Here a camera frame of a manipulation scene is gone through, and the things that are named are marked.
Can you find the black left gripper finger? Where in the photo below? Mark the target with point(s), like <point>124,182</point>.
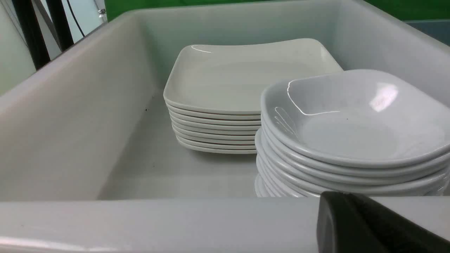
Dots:
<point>355,223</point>

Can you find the stack of white bowls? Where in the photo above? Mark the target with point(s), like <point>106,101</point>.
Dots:
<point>358,131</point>

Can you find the stack of white square plates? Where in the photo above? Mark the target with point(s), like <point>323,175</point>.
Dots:
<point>213,91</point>

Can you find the teal plastic bin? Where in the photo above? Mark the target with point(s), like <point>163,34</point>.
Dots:
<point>438,29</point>

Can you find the large white plastic bin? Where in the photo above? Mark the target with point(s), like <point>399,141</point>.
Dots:
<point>89,162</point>

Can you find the black stand pole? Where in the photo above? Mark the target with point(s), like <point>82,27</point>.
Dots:
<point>31,29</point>

